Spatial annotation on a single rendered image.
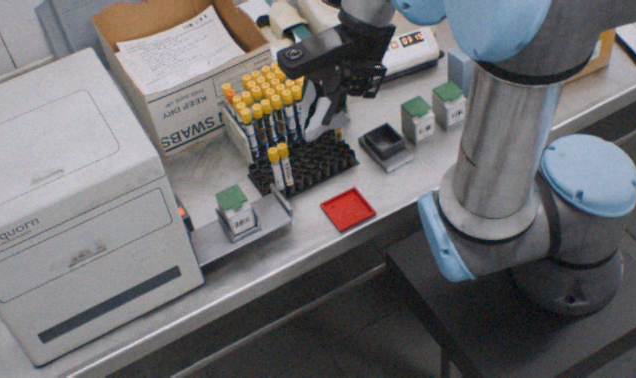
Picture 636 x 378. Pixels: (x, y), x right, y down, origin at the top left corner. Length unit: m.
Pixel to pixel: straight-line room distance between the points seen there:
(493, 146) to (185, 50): 0.92
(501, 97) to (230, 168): 0.78
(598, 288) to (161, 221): 0.60
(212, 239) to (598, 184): 0.60
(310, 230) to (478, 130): 0.58
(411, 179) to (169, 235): 0.43
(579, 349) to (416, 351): 1.11
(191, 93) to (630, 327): 0.79
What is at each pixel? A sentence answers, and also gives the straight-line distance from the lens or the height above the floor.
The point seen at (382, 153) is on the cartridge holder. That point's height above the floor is 0.91.
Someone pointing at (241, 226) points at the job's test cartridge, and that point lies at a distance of 1.32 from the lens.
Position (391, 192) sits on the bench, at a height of 0.87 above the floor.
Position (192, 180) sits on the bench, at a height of 0.87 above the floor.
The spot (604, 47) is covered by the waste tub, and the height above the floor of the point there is 0.93.
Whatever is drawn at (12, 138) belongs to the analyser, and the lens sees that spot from 1.22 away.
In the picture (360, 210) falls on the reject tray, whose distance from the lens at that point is 1.39.
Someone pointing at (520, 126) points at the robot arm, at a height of 1.36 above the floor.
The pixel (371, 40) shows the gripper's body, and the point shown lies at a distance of 1.23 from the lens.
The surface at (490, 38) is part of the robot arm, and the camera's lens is 0.68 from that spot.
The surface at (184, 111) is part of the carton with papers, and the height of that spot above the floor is 0.96.
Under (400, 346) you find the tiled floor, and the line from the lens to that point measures 2.26.
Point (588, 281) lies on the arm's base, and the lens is 1.17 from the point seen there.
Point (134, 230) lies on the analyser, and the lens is 1.20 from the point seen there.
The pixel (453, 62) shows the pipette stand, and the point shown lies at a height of 0.96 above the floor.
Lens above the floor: 1.94
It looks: 48 degrees down
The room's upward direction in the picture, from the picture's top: 9 degrees counter-clockwise
